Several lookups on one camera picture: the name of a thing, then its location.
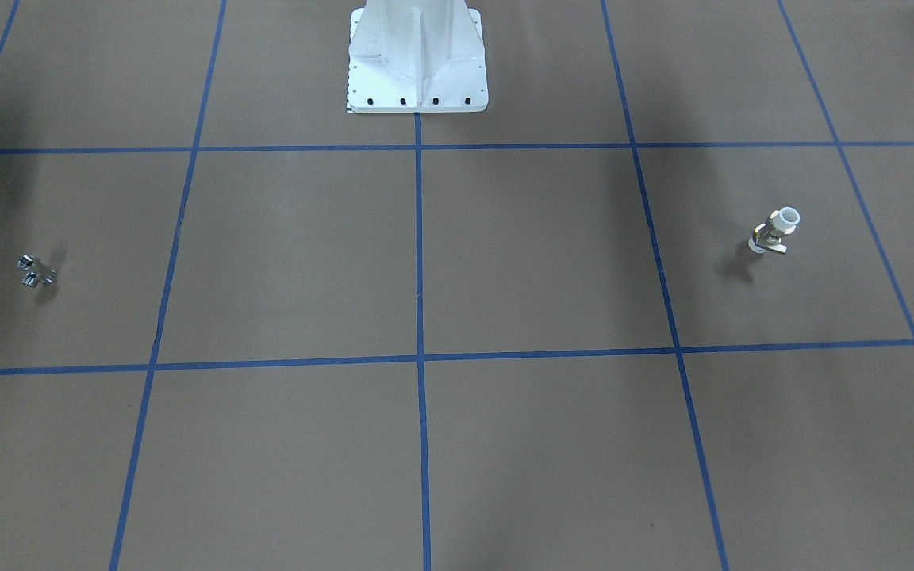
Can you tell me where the white PPR brass valve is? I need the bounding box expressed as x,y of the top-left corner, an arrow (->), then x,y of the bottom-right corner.
747,206 -> 801,255

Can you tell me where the chrome metal pipe fitting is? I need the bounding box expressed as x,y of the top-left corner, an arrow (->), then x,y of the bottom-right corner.
16,255 -> 57,289

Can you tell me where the white metal camera stand base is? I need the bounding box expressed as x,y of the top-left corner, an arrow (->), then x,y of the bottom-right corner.
346,1 -> 490,113

